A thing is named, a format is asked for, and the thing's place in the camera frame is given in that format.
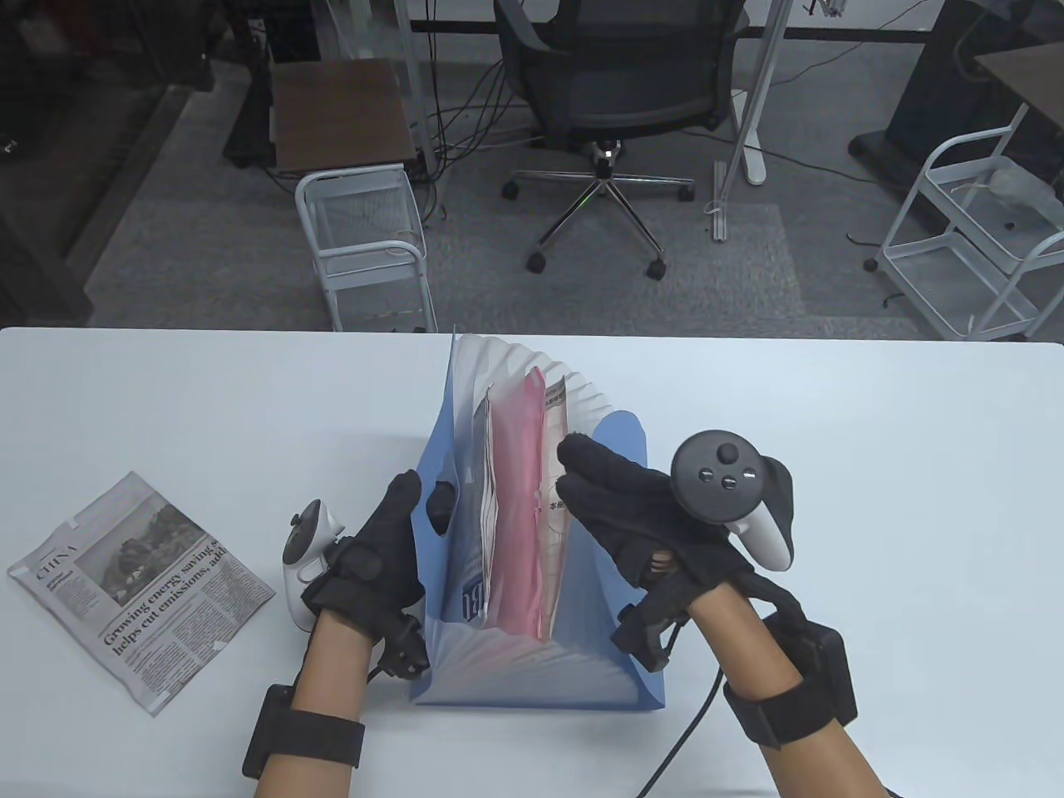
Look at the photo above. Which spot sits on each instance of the person's right hand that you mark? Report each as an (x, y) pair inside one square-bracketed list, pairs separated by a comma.
[(640, 515)]

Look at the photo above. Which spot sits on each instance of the person's left hand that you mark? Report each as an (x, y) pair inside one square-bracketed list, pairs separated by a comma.
[(374, 565)]

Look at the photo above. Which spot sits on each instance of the white printed sheet material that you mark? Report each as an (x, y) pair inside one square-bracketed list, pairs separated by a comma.
[(555, 465)]

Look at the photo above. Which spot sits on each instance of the colour newspaper material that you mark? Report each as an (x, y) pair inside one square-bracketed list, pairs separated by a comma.
[(478, 532)]

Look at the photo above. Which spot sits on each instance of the pink paper material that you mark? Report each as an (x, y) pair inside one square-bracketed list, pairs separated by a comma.
[(519, 515)]

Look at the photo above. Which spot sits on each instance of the black-and-white newspaper material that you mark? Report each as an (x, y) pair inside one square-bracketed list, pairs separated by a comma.
[(141, 590)]

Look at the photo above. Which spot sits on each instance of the person's left forearm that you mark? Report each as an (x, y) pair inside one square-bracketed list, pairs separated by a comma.
[(320, 706)]

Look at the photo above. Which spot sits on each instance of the person's right forearm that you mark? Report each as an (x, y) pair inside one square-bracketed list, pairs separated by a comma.
[(773, 706)]

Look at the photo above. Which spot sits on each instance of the left black-and-white hand controller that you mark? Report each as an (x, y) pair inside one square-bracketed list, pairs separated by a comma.
[(303, 549)]

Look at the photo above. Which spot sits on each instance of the black-and-white hand controller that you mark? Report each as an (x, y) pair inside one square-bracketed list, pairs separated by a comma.
[(731, 490), (303, 549)]

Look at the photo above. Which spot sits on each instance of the right black-and-white hand controller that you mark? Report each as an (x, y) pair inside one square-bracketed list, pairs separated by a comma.
[(731, 490)]

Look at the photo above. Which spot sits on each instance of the black office chair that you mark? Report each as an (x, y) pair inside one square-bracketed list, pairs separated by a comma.
[(615, 83)]

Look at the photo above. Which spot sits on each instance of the white desk leg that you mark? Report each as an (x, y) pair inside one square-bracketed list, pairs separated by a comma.
[(761, 83), (413, 66)]

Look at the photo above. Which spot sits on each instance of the brown wooden side table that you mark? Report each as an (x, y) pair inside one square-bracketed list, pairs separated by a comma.
[(341, 112)]

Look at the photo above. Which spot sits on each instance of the black rolling stand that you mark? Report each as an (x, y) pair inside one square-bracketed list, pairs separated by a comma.
[(249, 100)]

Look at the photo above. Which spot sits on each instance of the clear plastic bag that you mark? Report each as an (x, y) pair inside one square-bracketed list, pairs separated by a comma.
[(1018, 183)]

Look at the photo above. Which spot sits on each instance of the black desk base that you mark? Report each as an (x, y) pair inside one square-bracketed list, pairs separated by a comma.
[(931, 100)]

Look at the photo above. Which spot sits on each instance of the dark wooden desk top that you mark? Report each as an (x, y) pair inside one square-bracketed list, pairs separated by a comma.
[(1031, 75)]

